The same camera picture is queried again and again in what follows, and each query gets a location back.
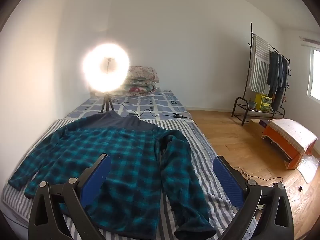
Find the clear plastic sheet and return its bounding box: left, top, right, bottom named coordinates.
left=297, top=155, right=320, bottom=184

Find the teal plaid fleece shirt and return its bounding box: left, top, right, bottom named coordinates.
left=7, top=111, right=217, bottom=239

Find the window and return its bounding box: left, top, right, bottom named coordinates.
left=306, top=47, right=320, bottom=100

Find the striped towel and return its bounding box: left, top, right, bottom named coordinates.
left=250, top=34, right=271, bottom=94

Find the black tripod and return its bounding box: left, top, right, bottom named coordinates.
left=97, top=92, right=115, bottom=114

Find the black floor cable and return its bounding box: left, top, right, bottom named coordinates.
left=235, top=166, right=283, bottom=183

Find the dark blue hanging garment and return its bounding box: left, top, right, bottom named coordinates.
left=272, top=54, right=290, bottom=112

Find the white woven cloth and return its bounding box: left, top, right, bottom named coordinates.
left=267, top=118, right=318, bottom=157

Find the dark green hanging jacket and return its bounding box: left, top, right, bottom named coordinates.
left=266, top=51, right=280, bottom=95

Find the black clothes rack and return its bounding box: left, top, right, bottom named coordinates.
left=231, top=22, right=293, bottom=126

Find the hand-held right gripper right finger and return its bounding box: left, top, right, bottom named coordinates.
left=213, top=156, right=295, bottom=240

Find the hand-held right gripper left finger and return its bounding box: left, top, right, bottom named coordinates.
left=28, top=153, right=112, bottom=240

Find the grey striped blanket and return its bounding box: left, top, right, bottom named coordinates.
left=1, top=119, right=258, bottom=240

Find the yellow crate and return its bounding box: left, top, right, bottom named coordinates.
left=254, top=94, right=272, bottom=112

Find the orange box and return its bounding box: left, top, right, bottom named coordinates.
left=262, top=125, right=313, bottom=170

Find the black ring light cable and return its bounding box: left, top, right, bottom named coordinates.
left=112, top=99, right=198, bottom=126

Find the beige floral folded quilt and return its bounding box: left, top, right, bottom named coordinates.
left=126, top=66, right=160, bottom=83

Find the cardboard box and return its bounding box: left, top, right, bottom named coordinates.
left=246, top=119, right=272, bottom=140

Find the blue checkered bedsheet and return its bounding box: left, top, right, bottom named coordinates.
left=64, top=89, right=193, bottom=124

